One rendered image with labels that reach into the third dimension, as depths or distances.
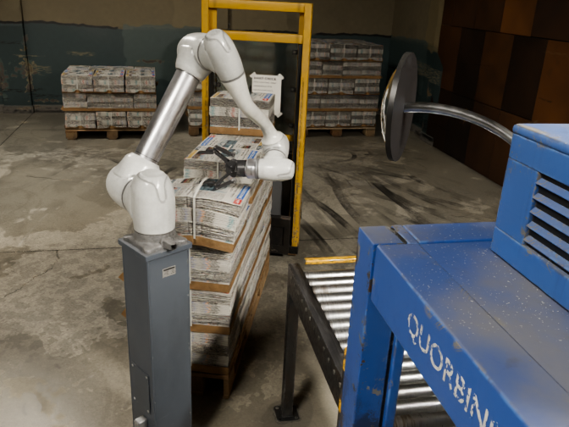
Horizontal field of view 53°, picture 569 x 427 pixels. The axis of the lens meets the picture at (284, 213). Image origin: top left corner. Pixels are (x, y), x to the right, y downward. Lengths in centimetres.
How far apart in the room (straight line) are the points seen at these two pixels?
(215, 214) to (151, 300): 49
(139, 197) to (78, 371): 142
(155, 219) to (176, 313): 42
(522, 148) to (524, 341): 28
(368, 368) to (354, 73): 732
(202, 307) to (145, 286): 59
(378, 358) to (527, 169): 40
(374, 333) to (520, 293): 27
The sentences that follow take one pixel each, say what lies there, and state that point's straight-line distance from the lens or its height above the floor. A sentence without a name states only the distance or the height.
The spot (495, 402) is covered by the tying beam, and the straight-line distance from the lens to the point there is 64.
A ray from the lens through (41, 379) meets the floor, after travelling 329.
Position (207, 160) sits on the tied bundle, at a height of 106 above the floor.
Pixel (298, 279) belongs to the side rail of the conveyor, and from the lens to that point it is 238.
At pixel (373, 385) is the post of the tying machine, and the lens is 105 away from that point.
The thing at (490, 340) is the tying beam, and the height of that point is 155.
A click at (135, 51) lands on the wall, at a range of 943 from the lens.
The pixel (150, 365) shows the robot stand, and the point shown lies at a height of 51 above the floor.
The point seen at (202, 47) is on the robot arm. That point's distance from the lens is 225.
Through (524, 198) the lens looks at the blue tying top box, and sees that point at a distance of 86.
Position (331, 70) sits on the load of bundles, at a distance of 808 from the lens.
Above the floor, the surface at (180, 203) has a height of 104.
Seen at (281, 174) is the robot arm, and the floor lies 118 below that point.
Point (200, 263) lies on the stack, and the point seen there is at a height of 74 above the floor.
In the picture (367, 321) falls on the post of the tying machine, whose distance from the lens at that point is 97.
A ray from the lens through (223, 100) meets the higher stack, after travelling 357.
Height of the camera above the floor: 191
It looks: 21 degrees down
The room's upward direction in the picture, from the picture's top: 3 degrees clockwise
